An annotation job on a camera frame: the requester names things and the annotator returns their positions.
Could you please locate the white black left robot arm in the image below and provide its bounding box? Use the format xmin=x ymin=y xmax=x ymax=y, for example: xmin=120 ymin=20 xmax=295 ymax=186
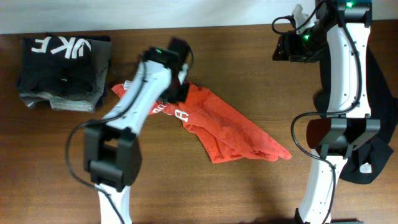
xmin=83 ymin=44 xmax=193 ymax=223

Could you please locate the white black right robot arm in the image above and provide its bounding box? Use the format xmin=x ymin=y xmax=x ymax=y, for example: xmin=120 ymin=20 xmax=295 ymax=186
xmin=272 ymin=0 xmax=381 ymax=223

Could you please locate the folded grey garment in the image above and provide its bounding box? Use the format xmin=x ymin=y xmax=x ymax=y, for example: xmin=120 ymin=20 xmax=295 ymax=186
xmin=19 ymin=39 xmax=112 ymax=113

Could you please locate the crumpled black garment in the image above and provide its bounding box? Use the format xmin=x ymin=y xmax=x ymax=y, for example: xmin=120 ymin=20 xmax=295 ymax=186
xmin=313 ymin=46 xmax=398 ymax=185

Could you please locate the red orange soccer t-shirt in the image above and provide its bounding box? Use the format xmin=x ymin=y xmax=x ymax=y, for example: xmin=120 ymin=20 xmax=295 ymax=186
xmin=111 ymin=80 xmax=293 ymax=164

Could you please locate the folded black Nike shirt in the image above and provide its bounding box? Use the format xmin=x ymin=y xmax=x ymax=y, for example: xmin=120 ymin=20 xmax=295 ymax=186
xmin=17 ymin=36 xmax=96 ymax=96

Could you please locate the folded navy garment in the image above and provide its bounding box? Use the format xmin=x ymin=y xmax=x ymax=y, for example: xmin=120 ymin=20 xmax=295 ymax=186
xmin=92 ymin=35 xmax=112 ymax=108

